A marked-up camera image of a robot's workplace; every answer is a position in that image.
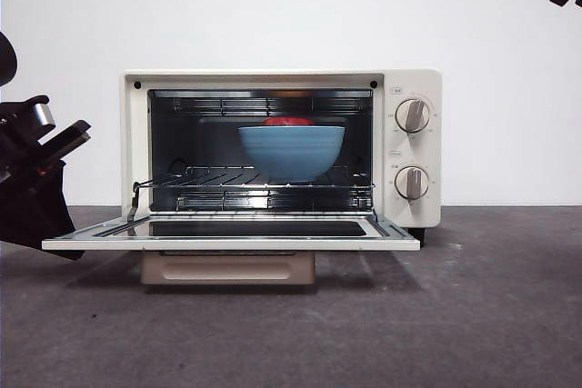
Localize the cream Toshiba toaster oven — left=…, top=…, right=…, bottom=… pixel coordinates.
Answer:
left=121, top=68, right=443, bottom=244

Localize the blue ribbed bowl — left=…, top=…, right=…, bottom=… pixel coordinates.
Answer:
left=238, top=125, right=346, bottom=184

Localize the small cream timer knob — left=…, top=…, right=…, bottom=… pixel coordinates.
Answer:
left=393, top=164, right=430, bottom=202

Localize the large cream temperature knob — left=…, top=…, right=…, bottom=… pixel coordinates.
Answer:
left=393, top=97, right=432, bottom=134

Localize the oven door with brown handle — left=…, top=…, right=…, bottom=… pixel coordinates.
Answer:
left=41, top=214, right=422, bottom=287

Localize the metal wire oven rack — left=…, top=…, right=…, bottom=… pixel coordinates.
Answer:
left=131, top=164, right=376, bottom=193

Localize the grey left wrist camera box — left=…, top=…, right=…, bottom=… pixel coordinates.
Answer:
left=22, top=95, right=58, bottom=137

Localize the red yellow apple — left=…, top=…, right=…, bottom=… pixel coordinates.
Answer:
left=263, top=116, right=316, bottom=128

